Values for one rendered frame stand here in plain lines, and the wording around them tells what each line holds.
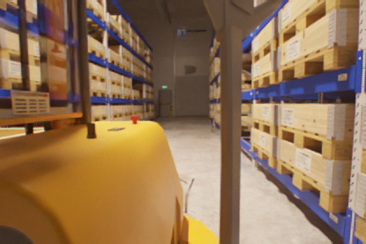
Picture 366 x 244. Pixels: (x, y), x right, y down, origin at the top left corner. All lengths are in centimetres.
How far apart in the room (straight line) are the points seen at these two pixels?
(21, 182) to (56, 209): 5
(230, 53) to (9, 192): 45
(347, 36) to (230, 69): 115
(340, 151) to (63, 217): 144
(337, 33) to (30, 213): 153
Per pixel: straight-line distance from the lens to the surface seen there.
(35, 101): 80
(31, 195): 29
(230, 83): 48
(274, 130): 227
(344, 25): 156
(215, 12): 47
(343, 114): 149
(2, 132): 143
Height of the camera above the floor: 97
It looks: 5 degrees down
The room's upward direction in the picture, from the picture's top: 1 degrees counter-clockwise
